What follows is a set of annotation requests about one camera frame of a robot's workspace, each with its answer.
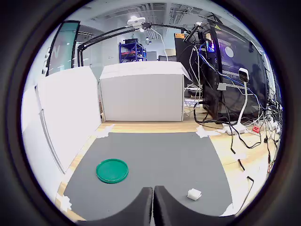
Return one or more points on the small white plastic terminal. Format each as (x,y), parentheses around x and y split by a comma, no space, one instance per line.
(194,194)

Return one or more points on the round green lid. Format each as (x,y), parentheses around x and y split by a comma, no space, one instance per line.
(112,170)

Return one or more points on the dark grey mat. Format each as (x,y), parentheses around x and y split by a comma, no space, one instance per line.
(160,160)

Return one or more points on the white masking tape piece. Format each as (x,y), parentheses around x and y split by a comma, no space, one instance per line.
(103,131)
(248,174)
(64,203)
(240,156)
(205,132)

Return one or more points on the white cardboard box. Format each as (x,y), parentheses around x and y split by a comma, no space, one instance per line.
(141,99)

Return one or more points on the white partition panel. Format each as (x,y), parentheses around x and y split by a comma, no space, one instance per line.
(35,141)
(70,106)

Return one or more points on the black computer tower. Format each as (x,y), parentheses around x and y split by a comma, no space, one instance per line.
(235,94)

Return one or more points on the white webcam on stand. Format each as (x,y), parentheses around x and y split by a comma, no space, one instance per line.
(243,75)

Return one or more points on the blue shelf rack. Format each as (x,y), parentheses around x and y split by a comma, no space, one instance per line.
(122,51)

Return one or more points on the teal standing banner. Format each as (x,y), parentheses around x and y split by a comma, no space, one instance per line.
(63,47)

